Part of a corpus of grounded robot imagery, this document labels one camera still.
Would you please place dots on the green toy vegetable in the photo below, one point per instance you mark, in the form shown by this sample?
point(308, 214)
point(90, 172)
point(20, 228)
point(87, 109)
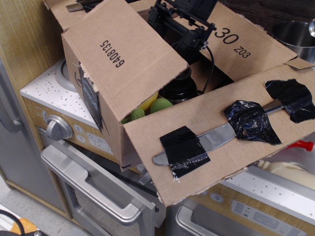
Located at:
point(136, 114)

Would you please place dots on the crumpled black tape middle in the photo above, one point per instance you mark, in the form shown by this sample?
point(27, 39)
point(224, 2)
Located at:
point(250, 122)

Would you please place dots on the toy oven door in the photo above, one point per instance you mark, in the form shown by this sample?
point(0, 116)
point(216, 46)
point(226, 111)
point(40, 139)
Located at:
point(100, 202)

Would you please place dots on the black camera lens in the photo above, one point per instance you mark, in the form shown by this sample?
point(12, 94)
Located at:
point(181, 89)

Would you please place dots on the black tape piece left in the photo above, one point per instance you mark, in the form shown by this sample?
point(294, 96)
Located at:
point(184, 151)

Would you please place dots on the green toy fruit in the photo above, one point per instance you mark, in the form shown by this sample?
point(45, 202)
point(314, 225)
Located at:
point(160, 104)

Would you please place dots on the yellow toy banana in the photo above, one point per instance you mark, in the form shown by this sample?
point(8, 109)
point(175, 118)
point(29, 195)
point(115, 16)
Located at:
point(148, 102)

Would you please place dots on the toy dishwasher door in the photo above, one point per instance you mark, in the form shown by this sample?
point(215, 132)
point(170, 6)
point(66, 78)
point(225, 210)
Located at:
point(230, 218)

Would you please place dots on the red plastic toy piece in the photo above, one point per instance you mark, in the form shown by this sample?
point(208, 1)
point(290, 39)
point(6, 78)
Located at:
point(307, 145)

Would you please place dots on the black tape piece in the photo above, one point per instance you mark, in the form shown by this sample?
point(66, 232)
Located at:
point(294, 96)
point(184, 151)

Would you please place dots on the silver knife on rear flap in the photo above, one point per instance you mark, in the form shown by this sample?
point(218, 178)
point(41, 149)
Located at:
point(74, 7)

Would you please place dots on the cream plastic jug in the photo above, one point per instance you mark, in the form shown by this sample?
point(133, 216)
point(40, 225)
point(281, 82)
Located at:
point(289, 171)

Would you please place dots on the stainless steel pot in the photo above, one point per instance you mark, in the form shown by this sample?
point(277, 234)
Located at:
point(296, 36)

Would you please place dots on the wooden toy kitchen unit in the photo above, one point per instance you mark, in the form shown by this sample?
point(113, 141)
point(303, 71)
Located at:
point(29, 47)

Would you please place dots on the silver butter knife on flap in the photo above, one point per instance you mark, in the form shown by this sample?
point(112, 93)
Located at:
point(218, 136)

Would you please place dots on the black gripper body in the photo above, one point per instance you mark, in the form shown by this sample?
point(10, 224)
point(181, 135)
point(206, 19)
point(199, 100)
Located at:
point(188, 18)

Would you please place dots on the black tape piece right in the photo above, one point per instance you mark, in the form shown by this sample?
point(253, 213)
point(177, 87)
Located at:
point(294, 96)

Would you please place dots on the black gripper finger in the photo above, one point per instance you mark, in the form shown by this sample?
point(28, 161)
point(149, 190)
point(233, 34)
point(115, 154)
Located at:
point(190, 54)

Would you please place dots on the large brown cardboard box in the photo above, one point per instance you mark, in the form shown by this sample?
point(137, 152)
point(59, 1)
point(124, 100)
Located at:
point(127, 62)

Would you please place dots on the silver oven knob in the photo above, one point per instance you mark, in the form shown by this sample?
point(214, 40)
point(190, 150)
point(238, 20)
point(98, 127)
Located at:
point(58, 128)

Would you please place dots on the grey toy fridge door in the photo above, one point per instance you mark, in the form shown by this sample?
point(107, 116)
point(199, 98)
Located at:
point(20, 158)

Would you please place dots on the black tape on rear flap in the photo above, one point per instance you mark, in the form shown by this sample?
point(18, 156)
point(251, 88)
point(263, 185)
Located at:
point(88, 5)

